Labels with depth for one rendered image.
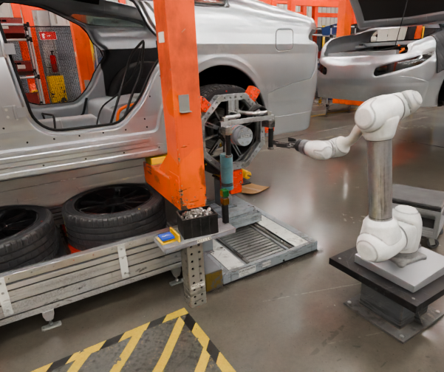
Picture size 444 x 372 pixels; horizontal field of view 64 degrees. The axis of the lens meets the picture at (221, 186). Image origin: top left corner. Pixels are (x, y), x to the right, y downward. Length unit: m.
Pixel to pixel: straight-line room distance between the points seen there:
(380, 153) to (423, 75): 2.97
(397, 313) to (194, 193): 1.24
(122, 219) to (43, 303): 0.60
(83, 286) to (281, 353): 1.11
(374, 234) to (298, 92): 1.63
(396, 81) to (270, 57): 2.03
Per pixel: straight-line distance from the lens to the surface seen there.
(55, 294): 2.19
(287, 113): 3.03
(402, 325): 2.16
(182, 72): 1.94
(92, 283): 2.20
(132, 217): 2.21
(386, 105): 1.63
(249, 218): 2.87
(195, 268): 2.06
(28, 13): 8.14
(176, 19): 1.95
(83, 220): 2.25
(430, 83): 4.64
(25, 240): 2.20
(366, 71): 4.68
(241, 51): 2.73
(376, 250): 1.77
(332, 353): 1.97
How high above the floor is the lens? 1.36
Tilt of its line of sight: 20 degrees down
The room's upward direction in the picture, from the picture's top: 3 degrees counter-clockwise
